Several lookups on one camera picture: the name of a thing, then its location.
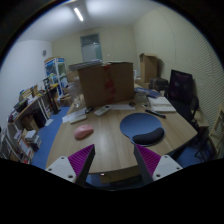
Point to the tall cardboard box in corner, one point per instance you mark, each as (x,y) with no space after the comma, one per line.
(148,67)

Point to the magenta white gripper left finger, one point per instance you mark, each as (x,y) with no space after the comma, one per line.
(74,168)

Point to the round wall clock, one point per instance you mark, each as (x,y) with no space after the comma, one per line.
(44,53)

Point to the white paper sheet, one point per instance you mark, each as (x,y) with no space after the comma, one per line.
(73,115)

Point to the ceiling fluorescent light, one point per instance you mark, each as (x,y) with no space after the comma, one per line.
(79,15)

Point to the white remote control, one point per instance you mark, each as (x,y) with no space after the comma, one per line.
(102,110)

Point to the open white notebook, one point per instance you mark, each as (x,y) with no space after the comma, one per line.
(161,104)

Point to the blue book on table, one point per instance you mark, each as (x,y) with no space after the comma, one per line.
(148,92)

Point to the black office chair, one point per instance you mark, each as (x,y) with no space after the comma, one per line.
(180,93)

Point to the black pen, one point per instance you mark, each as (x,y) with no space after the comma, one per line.
(155,113)

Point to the wooden chair at right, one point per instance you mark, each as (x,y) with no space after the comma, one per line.
(210,141)

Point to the pink computer mouse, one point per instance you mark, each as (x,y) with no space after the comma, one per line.
(82,131)

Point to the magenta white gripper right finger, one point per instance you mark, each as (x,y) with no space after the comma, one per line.
(153,166)

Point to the wooden bookshelf with clutter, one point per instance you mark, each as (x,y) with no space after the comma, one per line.
(20,141)

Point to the small black object on table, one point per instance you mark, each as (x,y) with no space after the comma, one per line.
(88,110)

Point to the blue mouse pad wrist rest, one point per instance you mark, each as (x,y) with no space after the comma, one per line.
(142,128)

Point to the white glass display cabinet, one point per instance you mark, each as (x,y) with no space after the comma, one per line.
(56,72)

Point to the large cardboard box red tape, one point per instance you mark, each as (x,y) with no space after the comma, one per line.
(107,84)

